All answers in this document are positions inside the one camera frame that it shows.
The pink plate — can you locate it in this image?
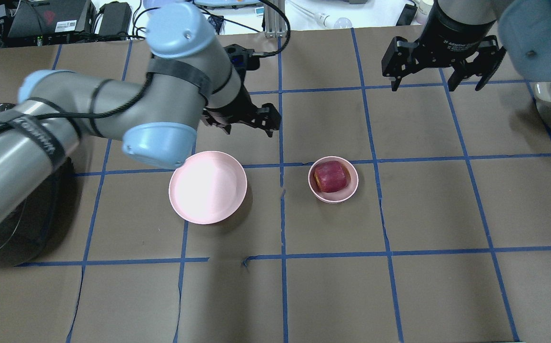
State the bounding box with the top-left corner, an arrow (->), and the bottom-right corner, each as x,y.
168,151 -> 248,224

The red apple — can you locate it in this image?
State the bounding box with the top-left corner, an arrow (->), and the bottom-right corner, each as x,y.
312,161 -> 349,193

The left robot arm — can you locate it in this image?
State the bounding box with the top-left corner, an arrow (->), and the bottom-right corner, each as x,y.
0,0 -> 291,223

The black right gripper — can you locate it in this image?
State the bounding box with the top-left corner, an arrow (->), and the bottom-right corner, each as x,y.
381,0 -> 507,91

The white light bulb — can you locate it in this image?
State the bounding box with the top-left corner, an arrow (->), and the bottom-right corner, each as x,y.
312,12 -> 353,29

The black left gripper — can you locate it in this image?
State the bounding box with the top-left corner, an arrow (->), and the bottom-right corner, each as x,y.
201,86 -> 281,138

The dark grey rice cooker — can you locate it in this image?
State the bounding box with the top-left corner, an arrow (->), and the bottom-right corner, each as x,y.
0,119 -> 80,268

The pink bowl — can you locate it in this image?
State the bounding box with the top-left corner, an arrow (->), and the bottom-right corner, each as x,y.
307,156 -> 360,204

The black power adapter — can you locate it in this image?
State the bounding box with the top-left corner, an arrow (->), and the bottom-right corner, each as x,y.
97,1 -> 131,37

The aluminium frame post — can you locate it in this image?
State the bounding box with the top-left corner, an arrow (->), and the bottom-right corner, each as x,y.
261,0 -> 287,38

